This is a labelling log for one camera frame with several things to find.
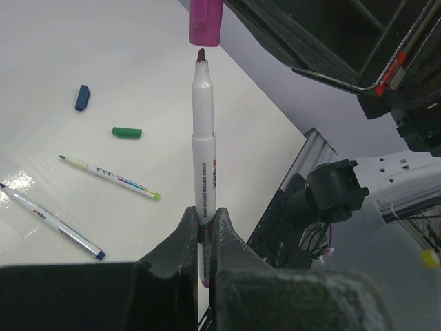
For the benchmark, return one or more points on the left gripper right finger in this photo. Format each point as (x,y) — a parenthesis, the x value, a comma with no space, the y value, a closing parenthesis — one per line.
(246,293)

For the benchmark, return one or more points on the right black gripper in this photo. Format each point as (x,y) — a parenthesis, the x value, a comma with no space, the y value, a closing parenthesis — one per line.
(399,43)

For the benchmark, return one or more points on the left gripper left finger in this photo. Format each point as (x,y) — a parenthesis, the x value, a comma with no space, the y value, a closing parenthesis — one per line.
(157,292)

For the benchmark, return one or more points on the magenta pen cap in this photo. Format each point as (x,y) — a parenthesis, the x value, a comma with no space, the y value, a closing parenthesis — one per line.
(205,19)

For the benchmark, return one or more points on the green-end white pen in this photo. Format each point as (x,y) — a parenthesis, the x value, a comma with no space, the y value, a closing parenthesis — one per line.
(111,177)

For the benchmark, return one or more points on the magenta-end white pen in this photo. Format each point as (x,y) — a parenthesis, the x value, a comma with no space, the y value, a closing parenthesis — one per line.
(204,161)

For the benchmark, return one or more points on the blue-end white pen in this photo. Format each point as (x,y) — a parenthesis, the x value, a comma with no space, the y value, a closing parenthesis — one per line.
(53,222)

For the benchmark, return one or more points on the blue pen cap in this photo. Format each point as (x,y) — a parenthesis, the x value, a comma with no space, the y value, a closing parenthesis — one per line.
(82,98)

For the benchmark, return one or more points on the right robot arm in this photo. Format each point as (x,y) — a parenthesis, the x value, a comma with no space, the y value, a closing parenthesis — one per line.
(335,190)

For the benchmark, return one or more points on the green pen cap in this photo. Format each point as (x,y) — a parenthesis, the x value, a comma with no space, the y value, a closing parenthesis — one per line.
(127,133)

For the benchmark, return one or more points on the yellow tape roll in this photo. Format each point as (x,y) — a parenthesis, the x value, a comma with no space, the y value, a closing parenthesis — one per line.
(431,258)

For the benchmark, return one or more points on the aluminium frame rail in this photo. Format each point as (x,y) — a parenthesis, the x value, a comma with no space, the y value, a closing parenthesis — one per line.
(315,151)

